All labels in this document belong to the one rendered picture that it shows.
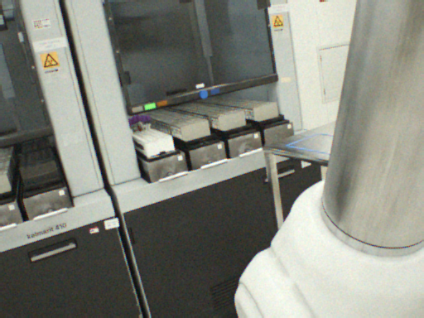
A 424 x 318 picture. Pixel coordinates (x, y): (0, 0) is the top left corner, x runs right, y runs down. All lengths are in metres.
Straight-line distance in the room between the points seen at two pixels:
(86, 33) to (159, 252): 0.78
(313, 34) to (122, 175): 2.15
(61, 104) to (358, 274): 1.13
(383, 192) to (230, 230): 1.24
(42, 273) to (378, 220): 1.19
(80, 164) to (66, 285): 0.40
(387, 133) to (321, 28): 2.96
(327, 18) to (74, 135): 2.37
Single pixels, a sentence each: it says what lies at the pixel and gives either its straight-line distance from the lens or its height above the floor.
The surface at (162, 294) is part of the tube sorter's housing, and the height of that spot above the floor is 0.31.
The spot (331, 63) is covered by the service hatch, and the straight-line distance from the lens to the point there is 3.27.
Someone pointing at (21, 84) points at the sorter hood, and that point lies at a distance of 1.32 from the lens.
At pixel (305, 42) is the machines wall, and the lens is 3.11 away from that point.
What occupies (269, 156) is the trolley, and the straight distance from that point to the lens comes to 1.21.
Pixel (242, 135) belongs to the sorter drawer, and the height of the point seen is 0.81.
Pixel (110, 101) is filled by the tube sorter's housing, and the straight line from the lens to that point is 1.35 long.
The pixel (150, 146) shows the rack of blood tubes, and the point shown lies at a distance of 1.35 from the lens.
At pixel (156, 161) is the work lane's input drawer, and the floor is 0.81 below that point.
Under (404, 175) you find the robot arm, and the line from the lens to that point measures 0.29.
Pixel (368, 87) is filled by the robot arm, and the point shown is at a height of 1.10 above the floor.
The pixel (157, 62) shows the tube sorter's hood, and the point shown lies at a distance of 1.38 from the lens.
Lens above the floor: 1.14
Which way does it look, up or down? 16 degrees down
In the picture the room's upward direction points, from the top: 10 degrees counter-clockwise
